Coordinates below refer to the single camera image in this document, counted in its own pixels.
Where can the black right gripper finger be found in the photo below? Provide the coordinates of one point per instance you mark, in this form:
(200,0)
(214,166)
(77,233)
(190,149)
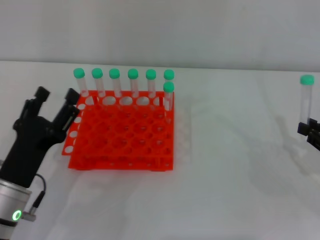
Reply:
(313,123)
(303,128)

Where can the orange plastic test tube rack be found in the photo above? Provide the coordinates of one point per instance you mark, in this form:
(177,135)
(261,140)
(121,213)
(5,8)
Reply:
(140,140)

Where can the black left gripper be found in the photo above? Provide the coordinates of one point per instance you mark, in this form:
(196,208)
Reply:
(30,145)

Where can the green capped clear test tube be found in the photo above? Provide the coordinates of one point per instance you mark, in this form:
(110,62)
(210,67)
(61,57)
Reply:
(150,74)
(114,73)
(97,73)
(133,73)
(79,73)
(168,86)
(169,74)
(307,100)

